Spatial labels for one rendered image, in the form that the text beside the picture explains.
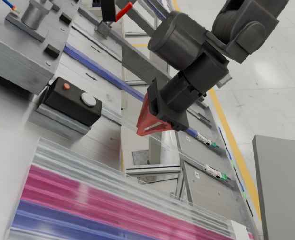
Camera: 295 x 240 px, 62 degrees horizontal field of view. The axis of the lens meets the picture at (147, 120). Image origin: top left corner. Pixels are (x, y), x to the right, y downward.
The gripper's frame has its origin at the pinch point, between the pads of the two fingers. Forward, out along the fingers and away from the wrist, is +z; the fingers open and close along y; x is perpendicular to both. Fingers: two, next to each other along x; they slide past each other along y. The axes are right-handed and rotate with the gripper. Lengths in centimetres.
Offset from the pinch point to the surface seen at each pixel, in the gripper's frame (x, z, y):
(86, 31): -14.8, -0.4, -23.3
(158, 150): 57, 54, -54
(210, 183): 22.1, 2.5, 4.0
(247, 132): 122, 26, -80
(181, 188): 68, 51, -32
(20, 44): -24.5, -7.2, 3.9
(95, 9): 0, 39, -141
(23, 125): -20.2, -0.9, 10.5
